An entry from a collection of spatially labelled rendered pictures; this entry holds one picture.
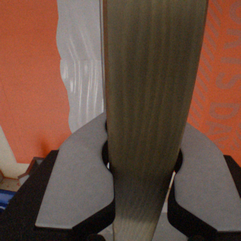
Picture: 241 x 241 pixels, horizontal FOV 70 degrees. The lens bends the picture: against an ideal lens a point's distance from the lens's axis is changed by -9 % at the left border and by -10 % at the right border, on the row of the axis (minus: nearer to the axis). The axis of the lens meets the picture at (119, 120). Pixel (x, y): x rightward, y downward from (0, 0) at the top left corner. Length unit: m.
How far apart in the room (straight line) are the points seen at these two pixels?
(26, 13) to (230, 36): 0.26
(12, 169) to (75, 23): 0.33
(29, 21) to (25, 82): 0.09
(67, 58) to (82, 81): 0.04
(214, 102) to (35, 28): 0.27
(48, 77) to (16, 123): 0.11
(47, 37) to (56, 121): 0.13
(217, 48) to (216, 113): 0.10
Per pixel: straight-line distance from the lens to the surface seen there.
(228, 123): 0.33
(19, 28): 0.28
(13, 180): 0.47
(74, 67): 0.26
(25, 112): 0.33
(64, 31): 0.25
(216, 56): 0.27
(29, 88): 0.30
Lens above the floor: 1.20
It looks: 57 degrees down
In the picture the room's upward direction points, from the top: 174 degrees counter-clockwise
